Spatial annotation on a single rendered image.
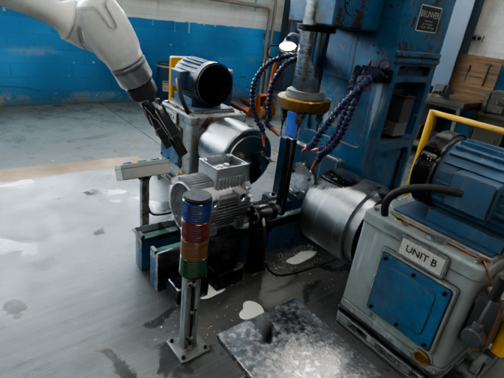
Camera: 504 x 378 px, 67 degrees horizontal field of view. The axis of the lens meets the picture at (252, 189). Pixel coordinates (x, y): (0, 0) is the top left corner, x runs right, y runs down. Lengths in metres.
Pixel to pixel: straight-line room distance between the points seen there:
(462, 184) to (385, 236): 0.21
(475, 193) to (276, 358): 0.53
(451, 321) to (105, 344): 0.79
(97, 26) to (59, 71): 5.65
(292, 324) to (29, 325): 0.65
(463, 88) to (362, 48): 4.95
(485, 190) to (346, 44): 0.78
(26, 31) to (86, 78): 0.98
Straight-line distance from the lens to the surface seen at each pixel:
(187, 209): 0.77
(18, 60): 6.49
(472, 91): 6.25
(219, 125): 1.55
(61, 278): 1.27
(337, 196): 1.10
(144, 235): 1.21
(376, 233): 0.99
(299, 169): 1.44
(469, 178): 0.88
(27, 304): 1.21
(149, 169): 1.32
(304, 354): 0.89
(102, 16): 0.96
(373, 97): 1.37
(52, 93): 6.64
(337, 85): 1.48
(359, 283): 1.07
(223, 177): 1.13
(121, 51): 0.97
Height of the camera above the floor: 1.56
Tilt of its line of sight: 24 degrees down
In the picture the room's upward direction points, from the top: 7 degrees clockwise
